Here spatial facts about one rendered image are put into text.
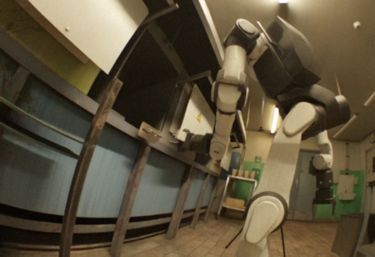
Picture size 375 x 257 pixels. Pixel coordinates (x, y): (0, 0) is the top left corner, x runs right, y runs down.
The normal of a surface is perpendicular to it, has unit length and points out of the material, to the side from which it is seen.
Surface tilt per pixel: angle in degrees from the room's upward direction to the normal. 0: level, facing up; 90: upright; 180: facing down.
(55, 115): 90
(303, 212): 90
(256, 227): 90
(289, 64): 126
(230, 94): 105
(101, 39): 90
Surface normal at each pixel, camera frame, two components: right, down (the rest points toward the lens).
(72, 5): 0.88, 0.08
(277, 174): -0.49, -0.43
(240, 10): -0.26, 0.90
